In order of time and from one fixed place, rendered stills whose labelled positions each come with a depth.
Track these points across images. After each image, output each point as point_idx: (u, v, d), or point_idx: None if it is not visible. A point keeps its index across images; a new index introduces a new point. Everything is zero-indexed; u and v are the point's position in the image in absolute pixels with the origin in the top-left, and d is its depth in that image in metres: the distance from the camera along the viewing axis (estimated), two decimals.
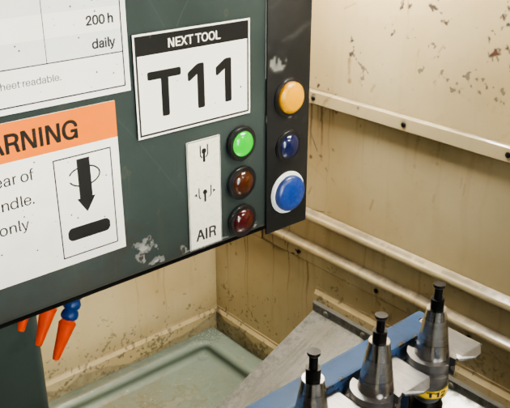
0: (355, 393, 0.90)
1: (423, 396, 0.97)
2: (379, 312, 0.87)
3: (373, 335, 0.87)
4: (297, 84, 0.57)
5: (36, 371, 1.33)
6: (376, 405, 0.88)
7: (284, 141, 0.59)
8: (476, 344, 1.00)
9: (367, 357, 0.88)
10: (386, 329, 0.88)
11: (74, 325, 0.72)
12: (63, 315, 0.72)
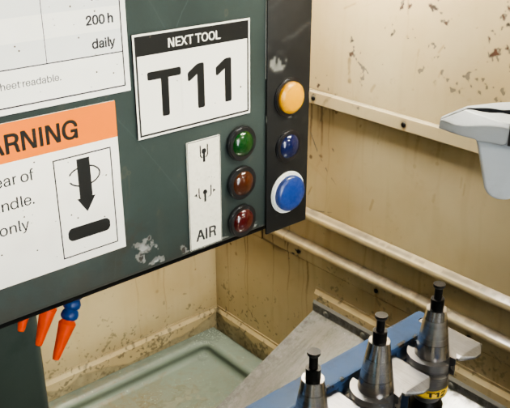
0: (355, 393, 0.90)
1: (423, 396, 0.97)
2: (379, 312, 0.87)
3: (373, 335, 0.87)
4: (297, 84, 0.57)
5: (36, 371, 1.33)
6: (376, 405, 0.88)
7: (284, 141, 0.59)
8: (476, 344, 1.00)
9: (367, 357, 0.88)
10: (386, 329, 0.88)
11: (74, 325, 0.72)
12: (63, 315, 0.72)
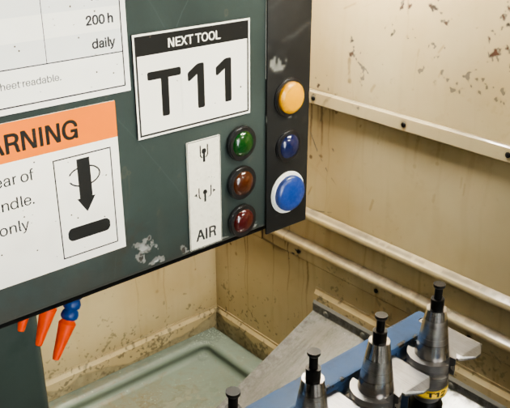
0: (355, 393, 0.90)
1: (423, 396, 0.97)
2: (379, 312, 0.87)
3: (373, 335, 0.87)
4: (297, 84, 0.57)
5: (36, 371, 1.33)
6: (376, 405, 0.88)
7: (284, 141, 0.59)
8: (476, 344, 1.00)
9: (367, 357, 0.88)
10: (386, 329, 0.88)
11: (74, 325, 0.72)
12: (63, 315, 0.72)
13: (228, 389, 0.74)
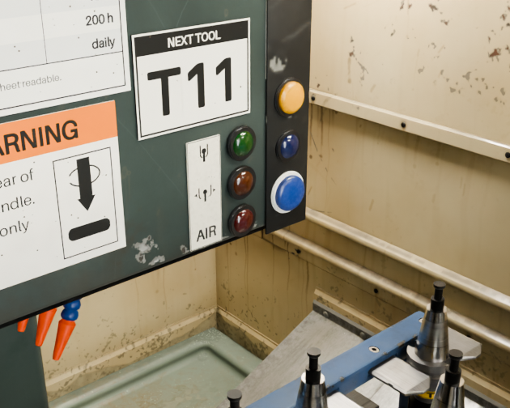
0: None
1: (423, 396, 0.97)
2: (452, 350, 0.80)
3: (446, 375, 0.80)
4: (297, 84, 0.57)
5: (36, 371, 1.33)
6: None
7: (284, 141, 0.59)
8: (476, 344, 1.00)
9: (439, 398, 0.81)
10: (460, 367, 0.81)
11: (74, 325, 0.72)
12: (63, 315, 0.72)
13: (230, 393, 0.74)
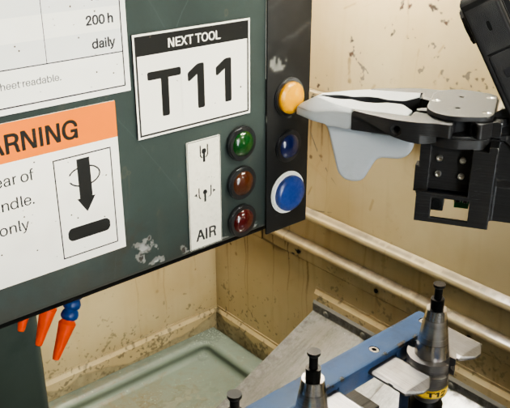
0: None
1: (423, 396, 0.97)
2: None
3: None
4: (297, 84, 0.57)
5: (36, 371, 1.33)
6: None
7: (284, 141, 0.59)
8: (476, 344, 1.00)
9: None
10: None
11: (74, 325, 0.72)
12: (63, 315, 0.72)
13: (230, 392, 0.74)
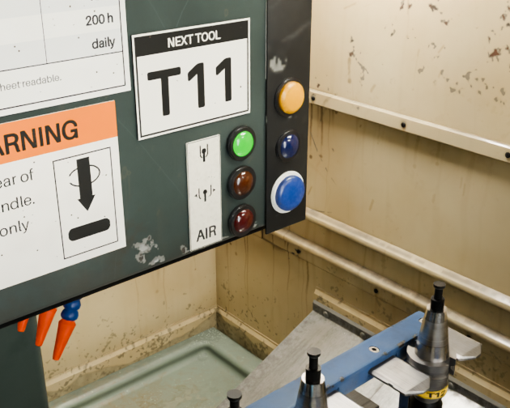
0: None
1: (423, 396, 0.97)
2: None
3: None
4: (297, 84, 0.57)
5: (36, 371, 1.33)
6: None
7: (284, 141, 0.59)
8: (476, 344, 1.00)
9: None
10: None
11: (74, 325, 0.72)
12: (63, 315, 0.72)
13: (230, 392, 0.74)
